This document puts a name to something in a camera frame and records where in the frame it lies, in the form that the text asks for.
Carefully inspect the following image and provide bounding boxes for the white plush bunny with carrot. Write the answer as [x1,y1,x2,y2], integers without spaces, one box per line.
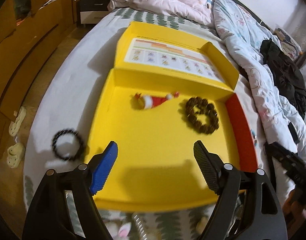
[104,220,132,240]

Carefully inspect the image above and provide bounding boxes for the pearl hair claw clip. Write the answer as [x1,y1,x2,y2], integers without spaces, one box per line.
[132,213,149,240]

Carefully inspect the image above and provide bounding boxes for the wooden wardrobe with drawers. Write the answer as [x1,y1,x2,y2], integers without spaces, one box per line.
[0,0,74,148]

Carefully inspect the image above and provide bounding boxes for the red santa hat clip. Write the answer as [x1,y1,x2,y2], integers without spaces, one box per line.
[135,92,179,109]

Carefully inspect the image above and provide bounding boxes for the leaf patterned bed blanket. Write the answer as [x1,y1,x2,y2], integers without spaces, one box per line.
[23,8,268,239]

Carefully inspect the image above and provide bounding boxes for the black garment on bed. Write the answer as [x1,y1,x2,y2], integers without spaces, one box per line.
[260,39,306,118]

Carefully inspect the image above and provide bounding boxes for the light blue patterned duvet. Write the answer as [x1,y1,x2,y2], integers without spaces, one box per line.
[212,0,306,163]

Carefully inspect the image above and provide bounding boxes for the bedside nightstand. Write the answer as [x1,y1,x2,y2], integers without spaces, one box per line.
[79,0,110,25]

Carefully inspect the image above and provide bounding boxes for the black bead bracelet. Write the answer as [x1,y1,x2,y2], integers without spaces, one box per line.
[51,128,87,162]

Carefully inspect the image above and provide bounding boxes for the person's hand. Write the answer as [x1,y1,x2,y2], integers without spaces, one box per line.
[282,189,306,229]

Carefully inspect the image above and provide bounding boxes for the yellow cardboard box with lid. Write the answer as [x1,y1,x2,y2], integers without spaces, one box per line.
[86,22,257,212]

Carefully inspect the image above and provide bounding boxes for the cream slipper far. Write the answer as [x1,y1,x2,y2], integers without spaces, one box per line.
[8,106,27,137]

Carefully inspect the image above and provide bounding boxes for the brown rudraksha bead bracelet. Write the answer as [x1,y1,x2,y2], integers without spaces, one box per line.
[184,96,220,135]

